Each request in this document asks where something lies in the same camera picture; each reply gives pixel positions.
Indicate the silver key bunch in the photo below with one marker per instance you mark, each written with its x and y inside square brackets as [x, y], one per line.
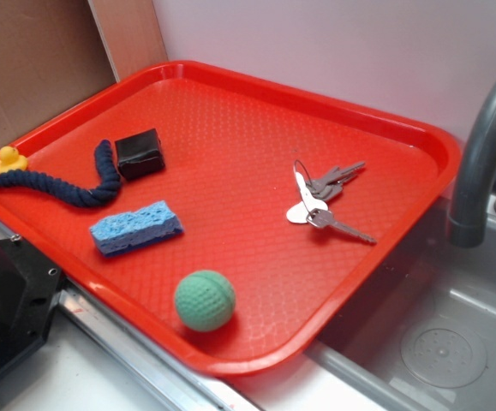
[315, 195]

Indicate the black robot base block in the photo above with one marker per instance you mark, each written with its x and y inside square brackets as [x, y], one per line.
[30, 284]

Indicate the red plastic tray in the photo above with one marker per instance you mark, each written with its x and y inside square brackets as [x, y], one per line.
[229, 143]

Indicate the green foam ball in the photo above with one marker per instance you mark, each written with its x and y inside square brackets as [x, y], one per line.
[205, 301]

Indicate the black box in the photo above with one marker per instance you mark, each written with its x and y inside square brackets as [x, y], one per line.
[139, 155]

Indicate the blue sponge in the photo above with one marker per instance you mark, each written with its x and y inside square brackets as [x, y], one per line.
[127, 231]

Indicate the grey toy faucet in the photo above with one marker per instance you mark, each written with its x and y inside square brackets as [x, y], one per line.
[467, 215]

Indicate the grey toy sink basin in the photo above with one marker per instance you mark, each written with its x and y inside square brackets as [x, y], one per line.
[420, 333]

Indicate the yellow rubber duck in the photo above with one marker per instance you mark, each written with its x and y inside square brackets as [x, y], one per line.
[11, 159]

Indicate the brown cardboard panel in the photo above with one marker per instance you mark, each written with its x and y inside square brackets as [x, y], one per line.
[55, 54]

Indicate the navy blue rope toy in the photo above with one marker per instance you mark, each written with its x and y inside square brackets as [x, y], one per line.
[107, 190]

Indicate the silver metal rail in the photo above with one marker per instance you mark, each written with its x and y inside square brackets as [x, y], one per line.
[94, 361]

